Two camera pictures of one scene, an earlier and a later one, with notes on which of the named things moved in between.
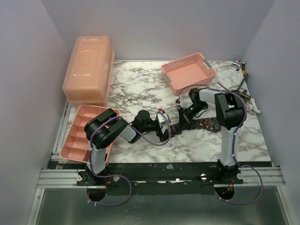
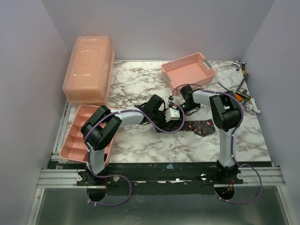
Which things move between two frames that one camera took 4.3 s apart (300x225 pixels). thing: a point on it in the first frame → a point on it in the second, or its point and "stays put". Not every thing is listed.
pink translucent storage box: (89, 75) stays put
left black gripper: (164, 136) → (164, 126)
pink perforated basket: (192, 70) stays put
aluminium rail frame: (264, 177) stays put
